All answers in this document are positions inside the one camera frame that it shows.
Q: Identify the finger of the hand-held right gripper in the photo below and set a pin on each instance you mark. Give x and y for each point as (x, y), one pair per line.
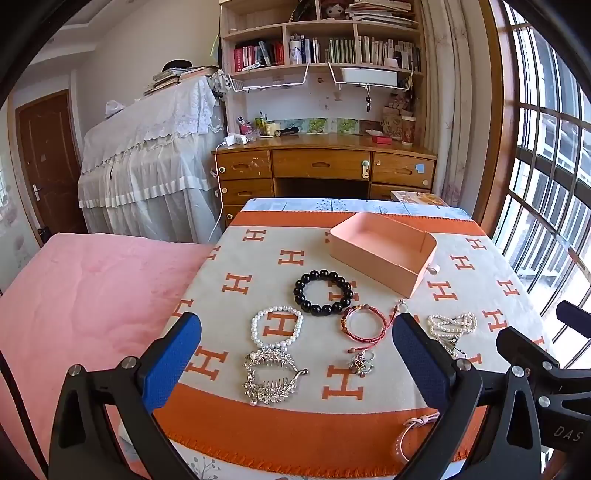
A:
(524, 348)
(577, 314)

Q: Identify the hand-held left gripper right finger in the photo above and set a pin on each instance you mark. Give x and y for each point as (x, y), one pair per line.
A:
(420, 360)

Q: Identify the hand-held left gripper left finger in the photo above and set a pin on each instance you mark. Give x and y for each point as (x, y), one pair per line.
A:
(173, 355)

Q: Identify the silver rhinestone hair comb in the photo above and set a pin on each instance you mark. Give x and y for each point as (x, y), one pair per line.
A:
(268, 357)

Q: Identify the pink box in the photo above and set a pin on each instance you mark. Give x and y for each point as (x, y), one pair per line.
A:
(369, 258)

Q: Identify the small silver charm cluster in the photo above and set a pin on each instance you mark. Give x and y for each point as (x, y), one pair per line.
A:
(361, 364)

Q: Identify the pink bed blanket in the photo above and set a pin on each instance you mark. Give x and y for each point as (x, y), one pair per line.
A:
(92, 300)

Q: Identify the orange and grey blanket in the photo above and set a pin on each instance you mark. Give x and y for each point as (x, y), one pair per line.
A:
(277, 429)

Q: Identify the barred window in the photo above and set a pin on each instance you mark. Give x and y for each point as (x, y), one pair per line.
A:
(545, 161)

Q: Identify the orange book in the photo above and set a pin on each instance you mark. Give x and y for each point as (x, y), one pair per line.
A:
(418, 197)

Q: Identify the blue patterned tablecloth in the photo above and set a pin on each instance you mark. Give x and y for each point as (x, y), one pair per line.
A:
(323, 205)

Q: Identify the piano under white lace cover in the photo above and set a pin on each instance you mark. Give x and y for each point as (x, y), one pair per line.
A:
(147, 161)

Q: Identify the green drawer lock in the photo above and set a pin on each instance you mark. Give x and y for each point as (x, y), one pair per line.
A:
(365, 170)

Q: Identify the wooden desk with drawers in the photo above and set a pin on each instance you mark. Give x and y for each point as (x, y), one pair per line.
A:
(318, 164)

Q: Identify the small red box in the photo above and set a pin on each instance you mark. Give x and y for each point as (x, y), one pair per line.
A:
(382, 140)

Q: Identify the white charger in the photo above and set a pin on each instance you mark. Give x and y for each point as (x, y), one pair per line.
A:
(235, 140)

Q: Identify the red patterned cup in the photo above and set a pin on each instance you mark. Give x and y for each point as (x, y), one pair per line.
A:
(408, 131)

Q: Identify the pink pen cup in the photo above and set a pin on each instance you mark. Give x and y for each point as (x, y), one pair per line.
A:
(245, 128)

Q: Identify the brown paper bag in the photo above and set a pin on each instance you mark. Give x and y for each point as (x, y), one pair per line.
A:
(391, 122)

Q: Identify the brown wooden door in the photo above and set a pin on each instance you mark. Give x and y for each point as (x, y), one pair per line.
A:
(46, 152)

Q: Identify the yellow desk organizer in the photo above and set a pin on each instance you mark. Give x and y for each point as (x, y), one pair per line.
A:
(268, 128)

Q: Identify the black flashlight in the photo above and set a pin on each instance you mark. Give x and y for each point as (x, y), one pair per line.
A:
(287, 132)

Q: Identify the white hat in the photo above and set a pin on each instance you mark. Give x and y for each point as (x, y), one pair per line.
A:
(114, 108)

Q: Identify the green picture strip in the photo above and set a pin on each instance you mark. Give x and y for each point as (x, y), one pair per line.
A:
(318, 125)

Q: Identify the pale floral curtain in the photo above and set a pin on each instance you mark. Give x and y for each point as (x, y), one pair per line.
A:
(448, 92)

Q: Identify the pile of books on piano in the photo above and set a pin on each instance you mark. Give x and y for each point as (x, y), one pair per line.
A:
(166, 78)

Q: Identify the white plastic tray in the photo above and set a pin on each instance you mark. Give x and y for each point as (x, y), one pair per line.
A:
(369, 77)

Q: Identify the row of books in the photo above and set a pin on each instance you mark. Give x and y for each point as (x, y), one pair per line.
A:
(341, 50)

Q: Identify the wooden bookshelf hutch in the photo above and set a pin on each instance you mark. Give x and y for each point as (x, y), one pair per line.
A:
(321, 30)

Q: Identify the stack of flat books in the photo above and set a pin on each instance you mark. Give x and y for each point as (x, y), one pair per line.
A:
(378, 11)

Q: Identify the plush doll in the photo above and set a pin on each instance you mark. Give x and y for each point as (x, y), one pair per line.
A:
(334, 9)

